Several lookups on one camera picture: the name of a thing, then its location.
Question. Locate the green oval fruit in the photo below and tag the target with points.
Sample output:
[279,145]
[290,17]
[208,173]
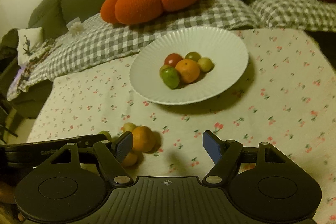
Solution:
[193,56]

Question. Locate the white embroidered pillow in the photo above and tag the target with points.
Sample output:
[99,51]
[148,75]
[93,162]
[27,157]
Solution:
[29,40]

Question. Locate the small yellow fruit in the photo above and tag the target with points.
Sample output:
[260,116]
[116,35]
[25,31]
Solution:
[128,127]

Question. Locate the large orange mandarin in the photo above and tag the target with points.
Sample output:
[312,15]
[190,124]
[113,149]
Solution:
[143,139]

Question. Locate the orange mandarin in plate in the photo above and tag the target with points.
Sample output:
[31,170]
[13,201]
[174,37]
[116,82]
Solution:
[188,70]

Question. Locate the pale yellow round fruit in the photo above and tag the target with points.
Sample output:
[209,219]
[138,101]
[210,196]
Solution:
[205,64]

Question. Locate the small yellow-green fruit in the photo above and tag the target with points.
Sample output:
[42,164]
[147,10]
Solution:
[162,68]

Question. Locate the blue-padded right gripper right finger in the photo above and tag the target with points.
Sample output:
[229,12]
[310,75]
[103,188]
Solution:
[225,155]

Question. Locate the white ribbed plate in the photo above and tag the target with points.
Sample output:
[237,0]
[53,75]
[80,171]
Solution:
[226,50]

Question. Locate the olive green round fruit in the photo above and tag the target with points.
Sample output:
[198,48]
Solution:
[106,134]

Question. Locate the grey checked blanket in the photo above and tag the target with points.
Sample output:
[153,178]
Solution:
[101,41]

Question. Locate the red tomato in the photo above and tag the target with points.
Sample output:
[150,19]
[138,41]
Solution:
[172,59]

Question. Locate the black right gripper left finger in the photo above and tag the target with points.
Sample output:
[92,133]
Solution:
[110,155]

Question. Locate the cotton swab box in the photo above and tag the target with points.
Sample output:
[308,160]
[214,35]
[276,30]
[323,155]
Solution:
[75,27]

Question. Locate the orange mandarin front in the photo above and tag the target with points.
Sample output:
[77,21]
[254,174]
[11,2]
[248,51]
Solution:
[130,160]

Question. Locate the cherry print tablecloth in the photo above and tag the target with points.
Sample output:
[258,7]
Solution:
[285,97]

